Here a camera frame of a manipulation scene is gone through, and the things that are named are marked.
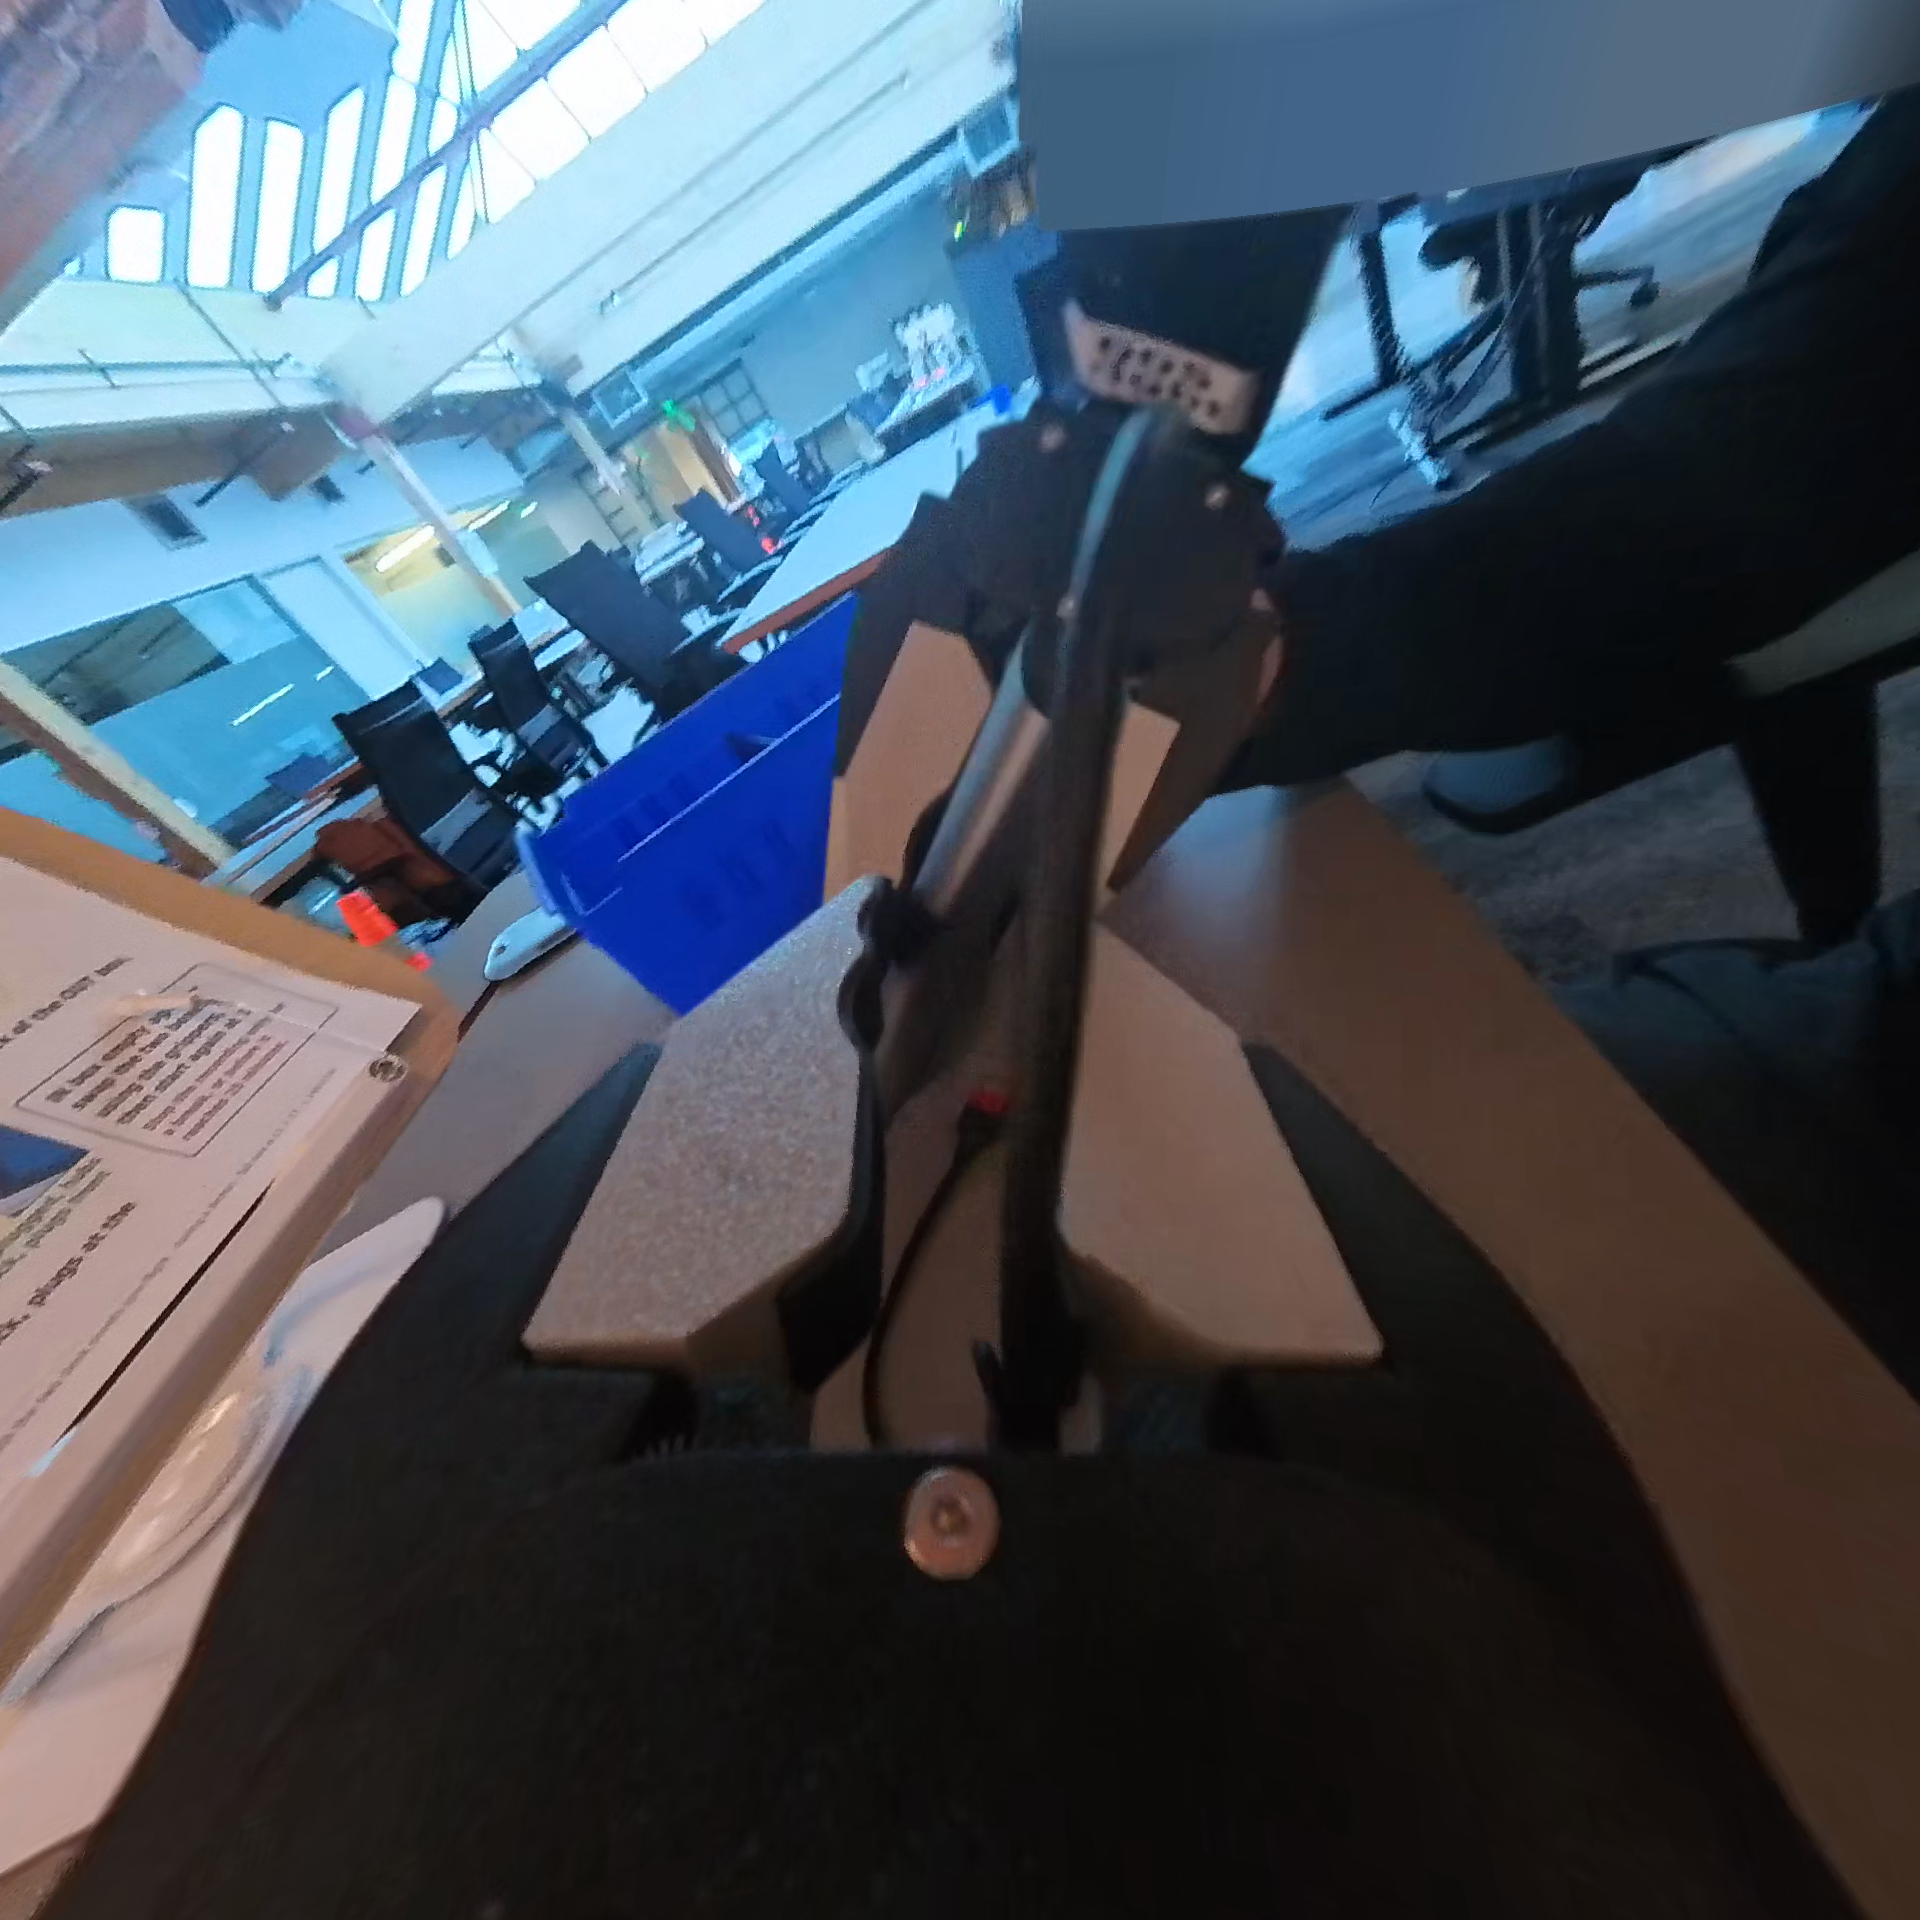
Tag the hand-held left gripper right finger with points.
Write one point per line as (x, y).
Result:
(1215, 1198)

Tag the laminated instruction sheet on stand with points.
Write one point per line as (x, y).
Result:
(301, 956)

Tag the wooden ceiling beam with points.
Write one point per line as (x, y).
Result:
(91, 758)

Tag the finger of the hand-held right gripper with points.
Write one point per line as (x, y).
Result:
(902, 750)
(1136, 781)

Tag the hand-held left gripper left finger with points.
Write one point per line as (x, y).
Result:
(708, 1186)

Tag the blue plastic bin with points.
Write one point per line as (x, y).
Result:
(691, 857)

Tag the orange traffic cone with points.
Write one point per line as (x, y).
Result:
(365, 920)

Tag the black background office chair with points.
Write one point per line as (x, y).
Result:
(421, 765)
(616, 615)

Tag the dark grey usb hub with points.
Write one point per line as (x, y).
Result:
(973, 781)

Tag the black legged background desk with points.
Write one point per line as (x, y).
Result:
(1547, 300)

